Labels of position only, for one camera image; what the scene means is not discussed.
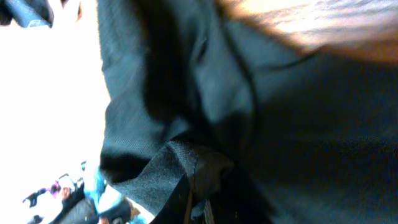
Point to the black t-shirt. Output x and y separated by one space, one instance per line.
280 138

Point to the light blue t-shirt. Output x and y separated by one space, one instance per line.
81 198

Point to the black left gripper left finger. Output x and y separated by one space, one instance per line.
177 209

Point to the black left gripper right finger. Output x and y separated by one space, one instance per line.
217 211

